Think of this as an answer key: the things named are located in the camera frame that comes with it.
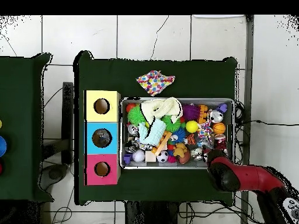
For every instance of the mint green cloth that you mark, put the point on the mint green cloth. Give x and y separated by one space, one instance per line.
153 131

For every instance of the cream cloth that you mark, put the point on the cream cloth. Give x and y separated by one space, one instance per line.
159 108

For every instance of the orange plastic toy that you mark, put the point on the orange plastic toy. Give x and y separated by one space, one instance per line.
162 143

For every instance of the polka dot cloth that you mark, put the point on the polka dot cloth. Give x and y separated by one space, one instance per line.
155 81

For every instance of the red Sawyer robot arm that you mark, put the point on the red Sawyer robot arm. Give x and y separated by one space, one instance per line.
247 177

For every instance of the wooden box with three holes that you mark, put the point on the wooden box with three holes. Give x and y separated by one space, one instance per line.
89 128

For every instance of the green spiky ball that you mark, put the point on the green spiky ball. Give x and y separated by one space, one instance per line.
172 122
136 115

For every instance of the purple spiky ball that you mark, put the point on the purple spiky ball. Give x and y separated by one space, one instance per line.
190 112

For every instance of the yellow ball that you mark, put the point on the yellow ball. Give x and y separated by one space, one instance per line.
192 126

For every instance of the orange long plastic block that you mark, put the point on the orange long plastic block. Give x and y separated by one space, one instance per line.
203 113

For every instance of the dark green tablecloth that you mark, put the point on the dark green tablecloth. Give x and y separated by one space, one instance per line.
107 74

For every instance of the silver tin can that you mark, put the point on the silver tin can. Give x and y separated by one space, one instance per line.
216 115

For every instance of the small orange basketball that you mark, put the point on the small orange basketball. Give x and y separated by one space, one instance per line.
219 128

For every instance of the black upright panel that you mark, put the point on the black upright panel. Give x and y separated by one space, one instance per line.
68 121

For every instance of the side table with green cloth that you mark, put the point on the side table with green cloth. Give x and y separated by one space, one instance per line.
23 116

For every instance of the blue round object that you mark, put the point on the blue round object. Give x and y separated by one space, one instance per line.
2 145

